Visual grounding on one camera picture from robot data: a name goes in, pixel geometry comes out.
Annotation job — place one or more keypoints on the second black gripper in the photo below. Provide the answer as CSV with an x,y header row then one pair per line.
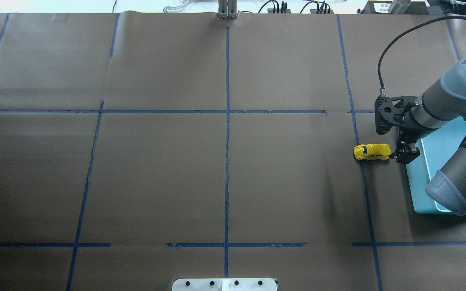
x,y
406,137

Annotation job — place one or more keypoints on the yellow beetle toy car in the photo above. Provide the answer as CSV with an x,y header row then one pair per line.
x,y
372,151

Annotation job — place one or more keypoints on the second grey blue robot arm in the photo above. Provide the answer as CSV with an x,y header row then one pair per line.
x,y
453,83

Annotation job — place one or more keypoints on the light blue plastic bin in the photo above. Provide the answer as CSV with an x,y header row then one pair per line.
x,y
423,178

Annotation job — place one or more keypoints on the white grabber tool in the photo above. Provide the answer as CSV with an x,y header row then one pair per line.
x,y
183,4

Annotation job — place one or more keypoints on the brown paper table cover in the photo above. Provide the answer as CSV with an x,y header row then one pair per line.
x,y
139,148

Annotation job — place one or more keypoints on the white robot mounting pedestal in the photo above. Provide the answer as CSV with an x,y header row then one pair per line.
x,y
225,284

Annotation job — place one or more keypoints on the aluminium frame post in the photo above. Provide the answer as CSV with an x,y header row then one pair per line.
x,y
227,9

